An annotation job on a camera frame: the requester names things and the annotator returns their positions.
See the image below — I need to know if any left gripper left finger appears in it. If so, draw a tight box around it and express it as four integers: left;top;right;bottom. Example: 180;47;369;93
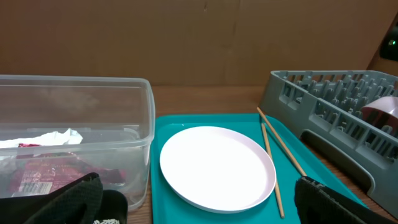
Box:
1;172;103;224

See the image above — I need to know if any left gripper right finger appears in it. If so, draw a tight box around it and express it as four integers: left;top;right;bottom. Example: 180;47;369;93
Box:
294;176;394;224

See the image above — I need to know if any white rice pile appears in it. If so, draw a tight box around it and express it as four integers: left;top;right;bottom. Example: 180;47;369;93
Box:
93;218;120;224

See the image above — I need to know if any wooden chopstick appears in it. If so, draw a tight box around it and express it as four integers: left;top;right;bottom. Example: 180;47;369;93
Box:
261;123;285;219
256;107;307;176

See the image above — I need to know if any red snack wrapper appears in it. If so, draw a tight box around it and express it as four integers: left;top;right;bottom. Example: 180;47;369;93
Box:
1;143;129;198

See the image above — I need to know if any white napkin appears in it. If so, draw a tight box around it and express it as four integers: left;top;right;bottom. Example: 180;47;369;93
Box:
1;128;83;149

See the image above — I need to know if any large white plate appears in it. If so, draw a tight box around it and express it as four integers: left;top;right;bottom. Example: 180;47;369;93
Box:
159;126;277;213

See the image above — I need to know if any medium white bowl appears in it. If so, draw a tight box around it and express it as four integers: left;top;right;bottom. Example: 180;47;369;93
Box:
361;96;397;137

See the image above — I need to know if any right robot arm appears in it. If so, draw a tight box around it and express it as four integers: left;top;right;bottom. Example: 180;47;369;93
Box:
379;16;397;61

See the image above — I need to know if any grey dishwasher rack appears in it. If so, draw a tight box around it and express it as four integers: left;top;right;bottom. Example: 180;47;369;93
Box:
259;70;397;217

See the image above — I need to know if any black rectangular tray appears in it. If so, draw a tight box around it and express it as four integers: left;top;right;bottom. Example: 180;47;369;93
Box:
94;190;128;224

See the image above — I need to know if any teal serving tray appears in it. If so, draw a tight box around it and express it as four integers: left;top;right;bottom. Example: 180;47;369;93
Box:
149;113;369;224

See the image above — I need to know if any clear plastic bin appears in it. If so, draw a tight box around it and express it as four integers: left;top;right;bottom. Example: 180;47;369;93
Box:
1;75;155;211

